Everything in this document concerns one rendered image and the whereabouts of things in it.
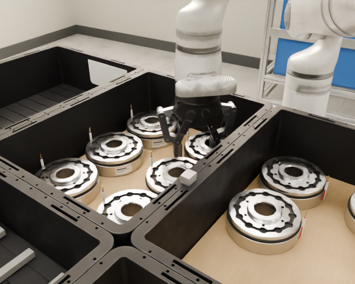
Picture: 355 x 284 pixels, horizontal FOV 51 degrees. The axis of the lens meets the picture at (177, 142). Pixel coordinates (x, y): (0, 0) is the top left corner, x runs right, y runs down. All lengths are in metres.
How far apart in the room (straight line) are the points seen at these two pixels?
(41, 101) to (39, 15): 3.34
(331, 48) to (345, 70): 1.64
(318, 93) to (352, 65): 1.61
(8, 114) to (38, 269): 0.48
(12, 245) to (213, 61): 0.39
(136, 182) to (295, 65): 0.39
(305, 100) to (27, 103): 0.63
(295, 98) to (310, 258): 0.37
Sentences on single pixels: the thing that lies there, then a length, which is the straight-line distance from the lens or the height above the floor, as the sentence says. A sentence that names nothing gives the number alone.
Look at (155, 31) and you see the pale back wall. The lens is 3.94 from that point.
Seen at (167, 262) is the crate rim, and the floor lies 0.93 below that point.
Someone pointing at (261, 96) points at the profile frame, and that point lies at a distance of 2.60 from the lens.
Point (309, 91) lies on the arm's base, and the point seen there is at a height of 0.92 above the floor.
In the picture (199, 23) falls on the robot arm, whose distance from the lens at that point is 0.55.
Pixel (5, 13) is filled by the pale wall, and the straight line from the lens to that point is 4.04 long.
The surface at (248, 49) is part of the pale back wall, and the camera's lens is 3.51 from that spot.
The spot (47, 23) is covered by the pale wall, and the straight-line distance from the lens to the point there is 4.36.
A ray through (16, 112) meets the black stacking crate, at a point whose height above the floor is 0.83.
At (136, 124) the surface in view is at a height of 0.86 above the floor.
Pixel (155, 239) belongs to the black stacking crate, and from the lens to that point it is 0.44.
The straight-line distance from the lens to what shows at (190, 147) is 0.68.
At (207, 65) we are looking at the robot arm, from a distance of 0.57.
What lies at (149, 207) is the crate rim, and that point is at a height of 0.93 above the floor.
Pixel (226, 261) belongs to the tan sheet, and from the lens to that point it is 0.52.
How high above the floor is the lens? 1.22
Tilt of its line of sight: 32 degrees down
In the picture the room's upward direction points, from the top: straight up
